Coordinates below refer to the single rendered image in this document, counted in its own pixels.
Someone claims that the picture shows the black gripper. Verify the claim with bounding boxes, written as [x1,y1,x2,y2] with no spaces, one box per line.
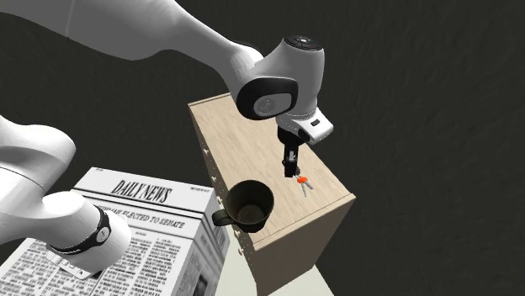
[277,125,306,179]

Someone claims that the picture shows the keys with orange tag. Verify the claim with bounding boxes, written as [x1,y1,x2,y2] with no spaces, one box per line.
[295,175,315,198]

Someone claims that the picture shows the light wood chest of drawers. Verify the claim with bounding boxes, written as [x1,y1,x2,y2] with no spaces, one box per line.
[188,92,357,296]

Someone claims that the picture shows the dark green mug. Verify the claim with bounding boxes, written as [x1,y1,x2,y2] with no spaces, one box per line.
[211,179,275,234]

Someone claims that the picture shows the newspaper patterned robot stand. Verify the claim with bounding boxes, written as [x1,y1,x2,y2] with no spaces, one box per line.
[0,166,231,296]

